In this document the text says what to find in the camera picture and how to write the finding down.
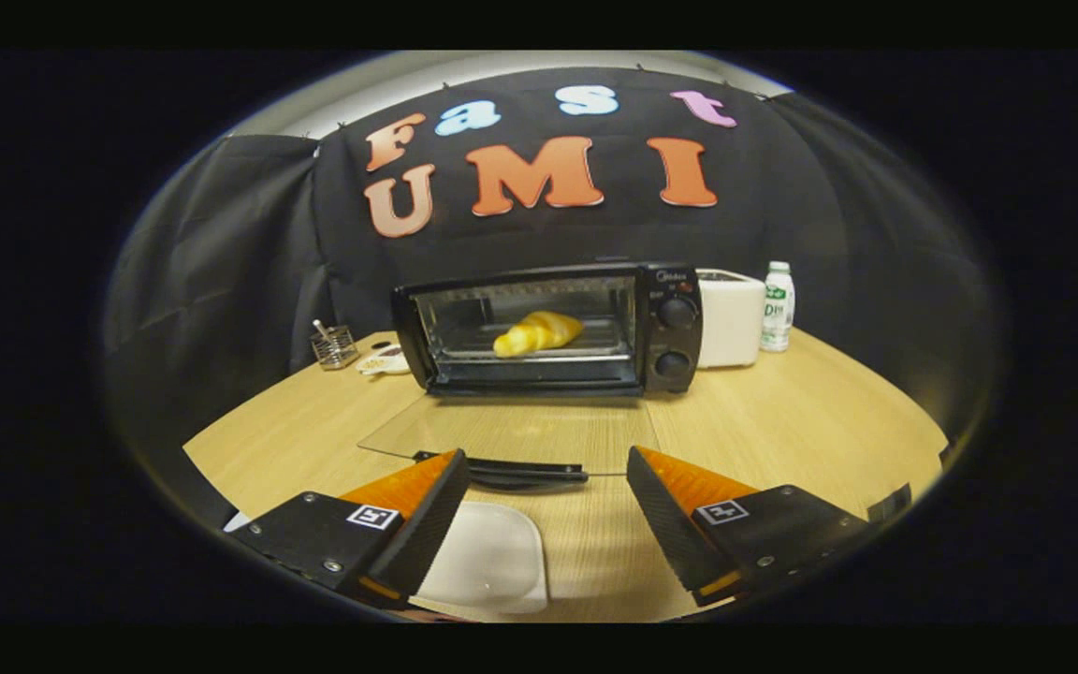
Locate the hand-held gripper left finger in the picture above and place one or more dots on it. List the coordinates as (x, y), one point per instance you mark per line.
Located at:
(425, 526)

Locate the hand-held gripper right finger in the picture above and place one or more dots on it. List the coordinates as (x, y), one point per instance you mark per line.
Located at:
(675, 532)

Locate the black toaster oven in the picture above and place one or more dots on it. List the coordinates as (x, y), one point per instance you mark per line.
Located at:
(670, 318)

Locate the golden croissant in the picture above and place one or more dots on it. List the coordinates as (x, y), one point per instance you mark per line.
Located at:
(539, 332)

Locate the white toaster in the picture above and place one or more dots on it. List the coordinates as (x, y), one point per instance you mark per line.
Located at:
(731, 318)

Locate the white square plate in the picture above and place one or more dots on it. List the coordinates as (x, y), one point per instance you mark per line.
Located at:
(492, 557)

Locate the dark chair back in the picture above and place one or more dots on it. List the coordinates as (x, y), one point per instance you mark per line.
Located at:
(889, 503)

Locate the white bottle green label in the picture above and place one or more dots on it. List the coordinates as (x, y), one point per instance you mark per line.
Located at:
(778, 314)

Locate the black backdrop cloth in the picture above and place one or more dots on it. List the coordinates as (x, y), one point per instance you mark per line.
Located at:
(240, 243)

